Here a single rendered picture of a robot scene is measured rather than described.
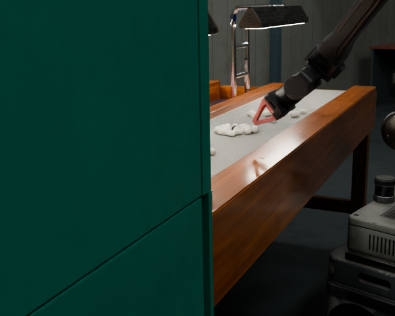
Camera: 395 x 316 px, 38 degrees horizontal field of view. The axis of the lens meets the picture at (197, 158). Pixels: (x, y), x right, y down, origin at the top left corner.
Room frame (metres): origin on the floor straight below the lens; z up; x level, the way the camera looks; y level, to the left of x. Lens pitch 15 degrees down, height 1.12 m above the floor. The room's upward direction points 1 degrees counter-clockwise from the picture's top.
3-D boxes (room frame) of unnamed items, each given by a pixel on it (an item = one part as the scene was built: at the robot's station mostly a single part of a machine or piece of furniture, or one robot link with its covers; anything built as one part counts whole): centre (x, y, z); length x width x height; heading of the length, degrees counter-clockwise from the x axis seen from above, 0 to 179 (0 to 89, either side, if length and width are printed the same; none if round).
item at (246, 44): (2.34, -0.26, 0.90); 0.20 x 0.19 x 0.45; 154
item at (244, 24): (2.30, -0.33, 1.08); 0.62 x 0.08 x 0.07; 154
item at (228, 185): (1.71, -0.33, 0.67); 1.81 x 0.12 x 0.19; 154
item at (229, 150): (1.80, -0.14, 0.73); 1.81 x 0.30 x 0.02; 154
